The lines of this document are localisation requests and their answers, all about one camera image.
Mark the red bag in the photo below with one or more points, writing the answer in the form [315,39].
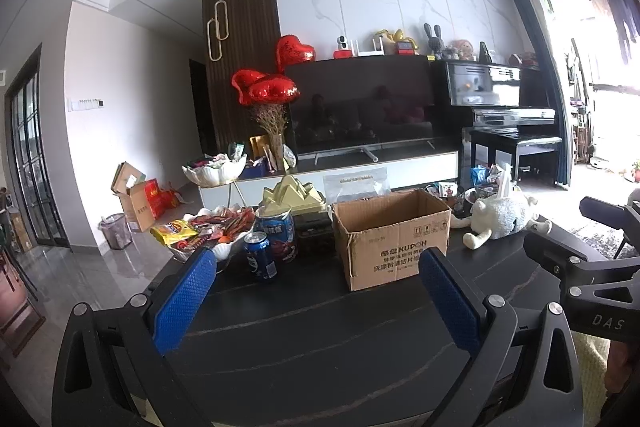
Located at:
[157,199]

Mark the pile of red snack packets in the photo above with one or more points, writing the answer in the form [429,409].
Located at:
[222,227]

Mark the black box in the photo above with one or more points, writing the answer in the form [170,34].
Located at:
[315,232]

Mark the black framed glass door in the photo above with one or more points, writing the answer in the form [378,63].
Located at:
[35,157]

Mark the large blue tin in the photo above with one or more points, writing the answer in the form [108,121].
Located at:
[277,234]

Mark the dark round basket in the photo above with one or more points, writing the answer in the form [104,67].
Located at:
[477,199]

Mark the white television cabinet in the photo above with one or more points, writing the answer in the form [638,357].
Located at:
[415,169]

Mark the yellow mountain ornament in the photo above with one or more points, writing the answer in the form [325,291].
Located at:
[292,197]

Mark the brown items on piano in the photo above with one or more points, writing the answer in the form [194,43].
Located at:
[522,59]

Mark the grey waste bin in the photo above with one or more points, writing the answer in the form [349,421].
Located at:
[115,232]

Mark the yellow snack packet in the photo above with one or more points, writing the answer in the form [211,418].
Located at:
[172,231]

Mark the person's beige knit clothing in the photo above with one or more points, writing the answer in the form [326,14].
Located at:
[592,382]

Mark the brown teddy bear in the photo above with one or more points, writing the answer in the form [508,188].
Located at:
[462,49]

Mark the blue snack packet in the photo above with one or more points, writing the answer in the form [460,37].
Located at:
[480,174]

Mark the white plush sheep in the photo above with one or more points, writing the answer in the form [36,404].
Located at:
[505,214]

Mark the gold loop wall ornament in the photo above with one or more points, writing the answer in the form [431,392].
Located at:
[218,29]

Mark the grey bunny figure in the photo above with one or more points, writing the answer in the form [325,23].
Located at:
[434,44]

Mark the brown cardboard box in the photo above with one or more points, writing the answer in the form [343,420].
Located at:
[395,247]

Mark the gold figure ornament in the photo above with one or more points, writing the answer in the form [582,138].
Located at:
[390,34]

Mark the red heart balloon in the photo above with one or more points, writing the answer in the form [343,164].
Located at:
[275,91]
[295,52]
[245,84]

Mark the white shell tiered stand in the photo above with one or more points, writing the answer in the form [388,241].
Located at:
[215,174]

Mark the blue tray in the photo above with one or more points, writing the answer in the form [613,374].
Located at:
[255,169]

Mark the blue soda can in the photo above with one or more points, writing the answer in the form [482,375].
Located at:
[260,257]

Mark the clear zip bag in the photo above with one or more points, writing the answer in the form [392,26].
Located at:
[357,184]

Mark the dark metronome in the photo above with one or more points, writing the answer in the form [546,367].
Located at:
[485,53]

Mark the open cardboard box with flaps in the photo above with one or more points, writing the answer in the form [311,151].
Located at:
[135,207]

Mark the black piano bench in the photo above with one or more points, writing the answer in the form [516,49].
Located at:
[520,142]

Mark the red desk clock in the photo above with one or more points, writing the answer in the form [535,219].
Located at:
[406,47]

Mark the person's right hand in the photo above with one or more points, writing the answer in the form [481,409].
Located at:
[625,372]

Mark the black flat television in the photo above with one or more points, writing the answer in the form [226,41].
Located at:
[360,102]

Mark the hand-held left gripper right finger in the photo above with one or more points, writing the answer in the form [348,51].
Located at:
[450,302]

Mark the dried flower bouquet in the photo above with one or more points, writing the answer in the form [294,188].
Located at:
[272,127]

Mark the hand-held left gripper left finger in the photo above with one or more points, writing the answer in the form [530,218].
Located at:
[182,302]

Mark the white security camera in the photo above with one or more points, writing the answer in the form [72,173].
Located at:
[343,47]

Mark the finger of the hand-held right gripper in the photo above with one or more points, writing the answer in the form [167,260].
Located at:
[550,252]
[607,213]

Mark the hanging dark clothes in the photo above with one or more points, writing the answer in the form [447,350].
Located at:
[620,7]

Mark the gold paper bag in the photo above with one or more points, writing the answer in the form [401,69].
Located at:
[259,146]

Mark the black upright piano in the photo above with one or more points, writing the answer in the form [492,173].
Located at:
[490,92]

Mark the white wall switch panel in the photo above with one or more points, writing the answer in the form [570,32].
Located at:
[87,105]

